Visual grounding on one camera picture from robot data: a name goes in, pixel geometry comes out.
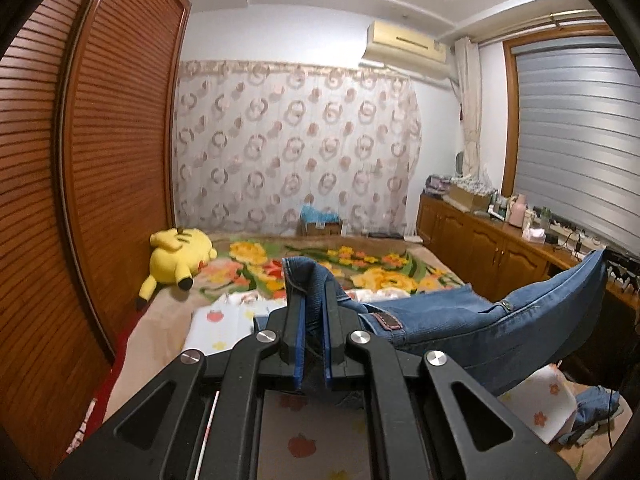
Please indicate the circle patterned sheer curtain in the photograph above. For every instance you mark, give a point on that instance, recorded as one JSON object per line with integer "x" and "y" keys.
{"x": 300, "y": 150}

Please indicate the blue denim pants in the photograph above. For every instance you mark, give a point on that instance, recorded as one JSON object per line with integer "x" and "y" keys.
{"x": 450, "y": 325}

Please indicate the pink tissue pack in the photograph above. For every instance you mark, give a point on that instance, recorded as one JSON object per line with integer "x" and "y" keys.
{"x": 534, "y": 236}

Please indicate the brass curtain rod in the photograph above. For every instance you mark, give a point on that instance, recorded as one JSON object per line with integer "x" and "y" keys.
{"x": 525, "y": 24}

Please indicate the beige storage box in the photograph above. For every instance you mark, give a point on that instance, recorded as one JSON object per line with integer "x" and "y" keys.
{"x": 465, "y": 199}

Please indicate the grey window blind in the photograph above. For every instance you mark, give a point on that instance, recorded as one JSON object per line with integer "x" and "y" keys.
{"x": 575, "y": 135}

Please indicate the white strawberry print blanket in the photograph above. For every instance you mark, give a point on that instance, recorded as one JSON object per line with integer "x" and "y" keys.
{"x": 225, "y": 325}

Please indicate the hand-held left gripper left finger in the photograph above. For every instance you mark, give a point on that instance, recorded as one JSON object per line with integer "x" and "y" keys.
{"x": 298, "y": 360}

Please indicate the pink thermos jug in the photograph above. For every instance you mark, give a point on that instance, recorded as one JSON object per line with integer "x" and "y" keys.
{"x": 516, "y": 212}

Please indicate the blue plastic bag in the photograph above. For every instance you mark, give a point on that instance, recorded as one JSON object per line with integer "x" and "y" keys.
{"x": 317, "y": 214}

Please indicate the cardboard box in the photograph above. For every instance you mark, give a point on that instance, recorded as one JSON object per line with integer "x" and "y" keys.
{"x": 320, "y": 229}

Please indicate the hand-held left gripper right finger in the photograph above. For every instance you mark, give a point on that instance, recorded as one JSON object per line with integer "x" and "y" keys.
{"x": 328, "y": 360}

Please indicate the green capped bottle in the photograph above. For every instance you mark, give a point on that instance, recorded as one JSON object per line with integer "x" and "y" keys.
{"x": 544, "y": 217}

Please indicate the red printed cloth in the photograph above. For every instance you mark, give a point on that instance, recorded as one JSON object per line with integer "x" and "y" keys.
{"x": 102, "y": 395}

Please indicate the yellow plush toy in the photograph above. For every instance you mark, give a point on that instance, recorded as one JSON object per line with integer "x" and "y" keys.
{"x": 175, "y": 255}

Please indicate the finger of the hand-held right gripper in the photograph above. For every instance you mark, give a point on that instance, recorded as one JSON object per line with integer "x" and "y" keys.
{"x": 622, "y": 267}

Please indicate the floral blanket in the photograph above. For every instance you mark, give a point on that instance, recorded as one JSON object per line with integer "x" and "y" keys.
{"x": 380, "y": 275}

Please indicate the wooden window frame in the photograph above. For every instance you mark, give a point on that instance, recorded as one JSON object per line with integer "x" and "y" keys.
{"x": 509, "y": 110}

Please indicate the wooden cabinet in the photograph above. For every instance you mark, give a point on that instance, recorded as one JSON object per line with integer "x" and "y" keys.
{"x": 480, "y": 250}

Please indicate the beige bed sheet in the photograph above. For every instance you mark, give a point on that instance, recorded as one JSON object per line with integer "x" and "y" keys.
{"x": 155, "y": 330}

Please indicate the cream air conditioner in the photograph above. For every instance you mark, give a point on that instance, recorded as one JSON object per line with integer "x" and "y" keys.
{"x": 400, "y": 42}

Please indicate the cream window curtain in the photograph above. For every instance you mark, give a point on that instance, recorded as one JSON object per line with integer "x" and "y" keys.
{"x": 470, "y": 110}

